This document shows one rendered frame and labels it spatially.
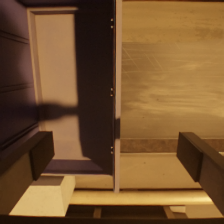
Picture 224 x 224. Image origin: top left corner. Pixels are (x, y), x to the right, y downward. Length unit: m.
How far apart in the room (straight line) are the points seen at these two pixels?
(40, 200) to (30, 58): 0.29
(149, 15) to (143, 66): 0.10
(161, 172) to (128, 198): 0.11
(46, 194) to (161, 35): 0.40
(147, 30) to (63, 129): 0.29
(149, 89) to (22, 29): 0.28
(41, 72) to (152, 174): 0.36
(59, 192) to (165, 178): 0.26
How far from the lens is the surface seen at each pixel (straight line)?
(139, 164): 0.43
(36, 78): 0.37
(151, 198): 0.46
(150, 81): 0.37
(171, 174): 0.47
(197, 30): 0.41
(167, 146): 0.43
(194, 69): 0.40
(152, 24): 0.38
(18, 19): 0.36
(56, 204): 0.38
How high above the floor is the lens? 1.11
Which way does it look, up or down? 76 degrees down
